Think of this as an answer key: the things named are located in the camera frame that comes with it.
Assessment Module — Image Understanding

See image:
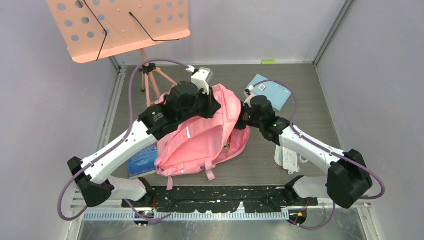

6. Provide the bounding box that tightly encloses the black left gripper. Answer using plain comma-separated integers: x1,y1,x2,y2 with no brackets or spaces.
177,84,220,124

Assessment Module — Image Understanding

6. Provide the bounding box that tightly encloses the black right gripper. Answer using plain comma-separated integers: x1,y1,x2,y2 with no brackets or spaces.
218,100,264,131

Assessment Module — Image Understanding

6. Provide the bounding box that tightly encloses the pink student backpack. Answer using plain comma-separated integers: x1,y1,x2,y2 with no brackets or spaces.
155,84,251,190

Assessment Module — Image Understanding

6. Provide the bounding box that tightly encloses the green paperback book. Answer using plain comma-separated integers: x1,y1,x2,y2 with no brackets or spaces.
223,134,233,149

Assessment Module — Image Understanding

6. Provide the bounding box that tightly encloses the blue orange paperback book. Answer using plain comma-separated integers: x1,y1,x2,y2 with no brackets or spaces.
127,143,158,180

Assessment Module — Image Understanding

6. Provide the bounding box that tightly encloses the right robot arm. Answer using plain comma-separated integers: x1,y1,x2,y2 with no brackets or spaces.
236,95,373,209

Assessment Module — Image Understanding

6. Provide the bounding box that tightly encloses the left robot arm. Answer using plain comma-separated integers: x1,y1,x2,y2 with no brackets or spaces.
67,81,221,208

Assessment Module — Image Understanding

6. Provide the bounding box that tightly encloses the light blue thin notebook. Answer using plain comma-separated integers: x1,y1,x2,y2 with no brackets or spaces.
245,74,292,111

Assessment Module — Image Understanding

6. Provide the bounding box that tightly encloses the green tape strip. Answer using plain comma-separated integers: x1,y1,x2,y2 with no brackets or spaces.
261,60,276,65

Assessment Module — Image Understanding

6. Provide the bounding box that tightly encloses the white packaged toothbrush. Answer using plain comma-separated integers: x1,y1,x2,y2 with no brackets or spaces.
274,145,300,175

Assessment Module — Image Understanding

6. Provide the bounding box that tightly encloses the clear tape roll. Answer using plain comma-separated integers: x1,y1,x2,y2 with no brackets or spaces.
298,155,309,164

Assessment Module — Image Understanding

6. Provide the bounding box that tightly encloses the pink music stand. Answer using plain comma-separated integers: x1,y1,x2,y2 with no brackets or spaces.
45,0,192,109

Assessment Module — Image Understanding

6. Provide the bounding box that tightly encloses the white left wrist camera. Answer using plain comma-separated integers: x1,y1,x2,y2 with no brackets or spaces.
185,65,214,95

